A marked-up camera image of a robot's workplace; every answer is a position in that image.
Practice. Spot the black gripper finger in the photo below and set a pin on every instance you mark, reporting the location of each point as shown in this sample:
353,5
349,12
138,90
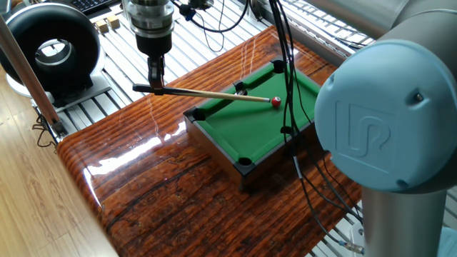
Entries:
156,73

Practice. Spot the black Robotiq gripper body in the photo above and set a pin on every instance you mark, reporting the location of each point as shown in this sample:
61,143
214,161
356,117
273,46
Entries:
154,45

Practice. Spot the wooden pool cue black butt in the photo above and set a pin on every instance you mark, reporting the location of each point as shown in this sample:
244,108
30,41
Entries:
214,95

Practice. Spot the red pool ball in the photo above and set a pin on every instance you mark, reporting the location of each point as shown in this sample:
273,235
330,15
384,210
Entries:
276,101

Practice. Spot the silver blue UR5 robot arm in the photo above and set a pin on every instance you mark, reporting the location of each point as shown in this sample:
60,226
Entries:
385,118

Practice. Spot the mini green felt pool table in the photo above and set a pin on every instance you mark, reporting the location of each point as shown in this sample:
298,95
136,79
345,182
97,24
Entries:
250,132

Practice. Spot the small wooden block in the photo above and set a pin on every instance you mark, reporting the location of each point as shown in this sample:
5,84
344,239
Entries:
101,26
113,21

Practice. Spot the small black device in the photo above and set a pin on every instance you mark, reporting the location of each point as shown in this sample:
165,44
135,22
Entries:
200,3

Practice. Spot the black keyboard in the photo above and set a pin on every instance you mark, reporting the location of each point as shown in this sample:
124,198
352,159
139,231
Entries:
89,4

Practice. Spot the wood grain board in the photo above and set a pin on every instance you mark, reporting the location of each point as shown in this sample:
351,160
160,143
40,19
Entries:
160,196

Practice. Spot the slanted aluminium frame post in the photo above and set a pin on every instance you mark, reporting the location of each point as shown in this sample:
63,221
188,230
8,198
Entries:
25,71

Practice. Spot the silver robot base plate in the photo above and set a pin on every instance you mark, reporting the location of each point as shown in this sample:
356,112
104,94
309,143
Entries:
358,232

